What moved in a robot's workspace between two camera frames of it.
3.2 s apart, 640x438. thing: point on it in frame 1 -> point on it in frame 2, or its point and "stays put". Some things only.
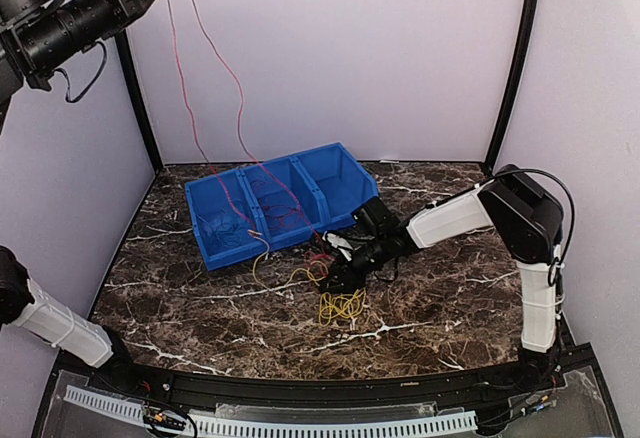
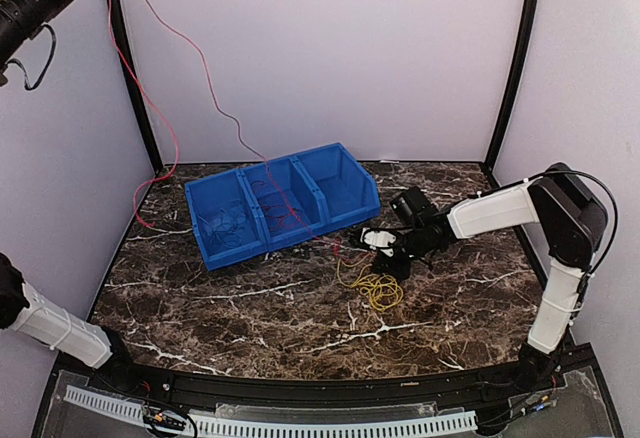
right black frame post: (533, 3) stays put
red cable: (241, 116) -> (216, 100)
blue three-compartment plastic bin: (240, 213) stays put
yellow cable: (333, 305) -> (382, 289)
